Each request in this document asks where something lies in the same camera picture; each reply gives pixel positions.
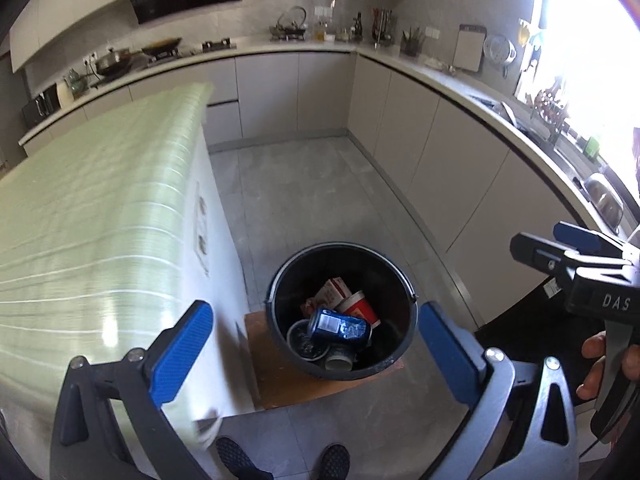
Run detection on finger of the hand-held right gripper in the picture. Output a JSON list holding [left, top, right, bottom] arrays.
[[510, 231, 627, 301], [553, 221, 640, 262]]

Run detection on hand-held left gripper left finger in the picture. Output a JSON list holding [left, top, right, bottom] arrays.
[[49, 300, 215, 480]]

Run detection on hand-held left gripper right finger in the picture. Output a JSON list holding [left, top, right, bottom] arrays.
[[419, 302, 581, 480]]

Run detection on red paper cup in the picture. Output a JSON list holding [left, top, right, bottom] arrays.
[[334, 290, 382, 328]]

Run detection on tall blue paper cup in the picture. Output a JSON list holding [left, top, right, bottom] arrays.
[[325, 342, 357, 371]]

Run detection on blue drink can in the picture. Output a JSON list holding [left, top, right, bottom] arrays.
[[307, 307, 373, 345]]

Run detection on blue bowl cup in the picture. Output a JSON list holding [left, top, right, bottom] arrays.
[[287, 319, 331, 361]]

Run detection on red white crushed carton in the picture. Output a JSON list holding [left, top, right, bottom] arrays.
[[312, 276, 352, 308]]

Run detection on black plastic bucket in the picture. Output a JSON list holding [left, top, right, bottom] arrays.
[[265, 242, 418, 381]]

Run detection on person's right hand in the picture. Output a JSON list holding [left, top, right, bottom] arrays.
[[575, 332, 608, 402]]

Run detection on steel kitchen sink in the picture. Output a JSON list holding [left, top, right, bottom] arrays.
[[550, 130, 631, 231]]

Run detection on white kitchen island base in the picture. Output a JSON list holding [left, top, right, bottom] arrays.
[[192, 125, 261, 453]]

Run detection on cardboard under bin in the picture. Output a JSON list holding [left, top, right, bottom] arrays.
[[243, 310, 407, 411]]

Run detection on island socket panel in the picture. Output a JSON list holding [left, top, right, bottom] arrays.
[[192, 182, 211, 276]]

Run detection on person's left dark shoe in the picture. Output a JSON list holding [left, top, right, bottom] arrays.
[[215, 435, 273, 480]]

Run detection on person's dark shoe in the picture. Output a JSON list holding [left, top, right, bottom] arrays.
[[317, 442, 351, 480], [215, 435, 273, 480]]

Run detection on dish rack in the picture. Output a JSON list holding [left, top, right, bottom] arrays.
[[525, 80, 576, 141]]

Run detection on person's right dark shoe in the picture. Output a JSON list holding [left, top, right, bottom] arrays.
[[317, 442, 351, 480]]

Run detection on bright kitchen window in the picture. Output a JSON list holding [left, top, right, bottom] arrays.
[[515, 0, 640, 196]]

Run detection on steel colander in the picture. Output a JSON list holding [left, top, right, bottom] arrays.
[[482, 34, 517, 78]]

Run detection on white cutting board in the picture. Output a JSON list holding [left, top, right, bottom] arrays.
[[452, 24, 487, 73]]

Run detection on dark chopstick holder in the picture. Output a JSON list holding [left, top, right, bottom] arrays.
[[400, 27, 426, 57]]

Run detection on steel utensil holder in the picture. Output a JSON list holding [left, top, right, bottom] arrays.
[[372, 7, 396, 48]]

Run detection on black microwave oven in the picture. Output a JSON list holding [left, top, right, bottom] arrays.
[[21, 84, 60, 130]]

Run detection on grey pot with lid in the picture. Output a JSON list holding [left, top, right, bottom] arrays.
[[95, 47, 135, 77]]

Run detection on dark wok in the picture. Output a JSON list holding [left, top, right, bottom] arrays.
[[141, 36, 183, 58]]

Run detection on black gas hob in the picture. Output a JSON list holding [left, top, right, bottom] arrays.
[[142, 37, 237, 66]]

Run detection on steel pot with loop handle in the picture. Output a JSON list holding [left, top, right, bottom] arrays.
[[272, 6, 308, 41]]

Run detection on beige upper wall cabinets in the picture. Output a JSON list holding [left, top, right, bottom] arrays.
[[10, 0, 416, 73]]

